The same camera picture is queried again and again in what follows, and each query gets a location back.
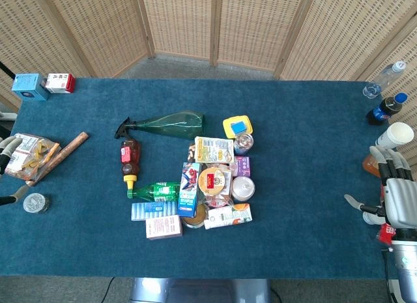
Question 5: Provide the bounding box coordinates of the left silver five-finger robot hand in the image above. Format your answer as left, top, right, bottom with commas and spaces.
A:
0, 136, 31, 207

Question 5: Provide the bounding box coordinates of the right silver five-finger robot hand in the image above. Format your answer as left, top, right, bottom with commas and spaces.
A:
344, 145, 417, 242

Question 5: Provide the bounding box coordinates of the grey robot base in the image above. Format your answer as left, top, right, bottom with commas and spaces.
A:
130, 277, 272, 303

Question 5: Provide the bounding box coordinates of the cola bottle with blue cap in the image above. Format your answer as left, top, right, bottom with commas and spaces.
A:
366, 92, 409, 126

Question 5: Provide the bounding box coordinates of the brown sauce bottle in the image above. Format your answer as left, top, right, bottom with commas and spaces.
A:
119, 137, 142, 190

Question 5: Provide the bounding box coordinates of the clear plastic water bottle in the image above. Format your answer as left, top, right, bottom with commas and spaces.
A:
362, 60, 407, 99

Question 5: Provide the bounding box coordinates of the green plastic soda bottle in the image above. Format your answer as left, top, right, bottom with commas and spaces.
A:
126, 181, 181, 203

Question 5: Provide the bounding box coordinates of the green plastic spray bottle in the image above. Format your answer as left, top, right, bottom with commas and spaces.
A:
113, 110, 206, 141

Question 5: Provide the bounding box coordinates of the clear plastic snack bag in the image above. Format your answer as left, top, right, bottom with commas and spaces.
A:
4, 132, 62, 182

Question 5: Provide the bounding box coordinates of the red packet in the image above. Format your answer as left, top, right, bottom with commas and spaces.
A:
377, 222, 397, 246

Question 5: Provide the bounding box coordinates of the orange packet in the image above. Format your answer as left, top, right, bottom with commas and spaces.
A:
362, 153, 382, 178

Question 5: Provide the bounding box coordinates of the copper brown rod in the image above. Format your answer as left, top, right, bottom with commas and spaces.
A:
25, 130, 90, 188

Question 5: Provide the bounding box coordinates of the small round grey-lidded jar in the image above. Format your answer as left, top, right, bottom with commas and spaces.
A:
22, 192, 51, 215

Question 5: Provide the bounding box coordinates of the white paper cup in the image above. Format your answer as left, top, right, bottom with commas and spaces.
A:
374, 121, 415, 151

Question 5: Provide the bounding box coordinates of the light blue cardboard box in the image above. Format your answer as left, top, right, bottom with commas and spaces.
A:
11, 72, 50, 102

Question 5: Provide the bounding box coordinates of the white and red box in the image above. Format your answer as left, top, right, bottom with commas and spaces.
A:
44, 72, 77, 94

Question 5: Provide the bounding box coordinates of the blue table cloth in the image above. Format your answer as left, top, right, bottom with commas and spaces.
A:
0, 76, 399, 280

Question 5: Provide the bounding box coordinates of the blue and white striped box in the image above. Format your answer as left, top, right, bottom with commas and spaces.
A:
130, 201, 179, 222

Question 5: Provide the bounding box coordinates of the round silver tin can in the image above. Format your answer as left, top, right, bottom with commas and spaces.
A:
231, 175, 256, 203

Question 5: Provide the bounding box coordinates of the purple and white box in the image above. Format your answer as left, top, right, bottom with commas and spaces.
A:
229, 156, 252, 178

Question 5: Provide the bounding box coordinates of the silver drink can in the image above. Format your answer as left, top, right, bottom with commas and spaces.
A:
233, 132, 255, 155

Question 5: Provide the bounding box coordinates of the pink and white box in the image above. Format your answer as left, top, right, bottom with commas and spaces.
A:
145, 214, 184, 240

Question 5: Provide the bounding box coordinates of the white and orange juice carton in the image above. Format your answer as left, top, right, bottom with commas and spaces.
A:
203, 203, 253, 230

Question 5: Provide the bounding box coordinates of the clear plastic food package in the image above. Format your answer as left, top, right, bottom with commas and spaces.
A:
201, 162, 235, 209

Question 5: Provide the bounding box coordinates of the yellow container with blue sponge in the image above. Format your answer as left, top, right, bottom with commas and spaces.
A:
222, 114, 254, 139

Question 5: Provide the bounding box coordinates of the blue cartoon toothpaste box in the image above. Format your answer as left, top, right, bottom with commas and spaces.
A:
176, 162, 203, 218

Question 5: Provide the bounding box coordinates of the white and yellow nut box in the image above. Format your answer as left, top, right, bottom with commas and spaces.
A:
194, 136, 235, 164

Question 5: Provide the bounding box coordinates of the wicker folding screen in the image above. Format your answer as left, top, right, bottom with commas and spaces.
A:
0, 0, 417, 167

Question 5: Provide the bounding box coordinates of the black cable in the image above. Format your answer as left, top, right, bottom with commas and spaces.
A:
103, 276, 115, 303

